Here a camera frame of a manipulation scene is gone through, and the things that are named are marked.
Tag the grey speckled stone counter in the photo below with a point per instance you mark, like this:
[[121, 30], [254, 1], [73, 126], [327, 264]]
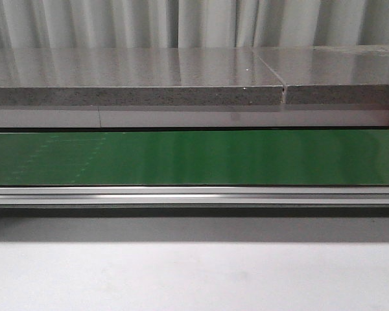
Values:
[[195, 87]]

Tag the green conveyor belt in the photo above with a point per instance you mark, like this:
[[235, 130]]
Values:
[[235, 157]]

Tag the white pleated curtain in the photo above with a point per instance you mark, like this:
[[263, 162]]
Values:
[[183, 24]]

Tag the aluminium conveyor frame rail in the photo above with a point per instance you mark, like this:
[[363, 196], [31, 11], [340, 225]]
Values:
[[190, 197]]

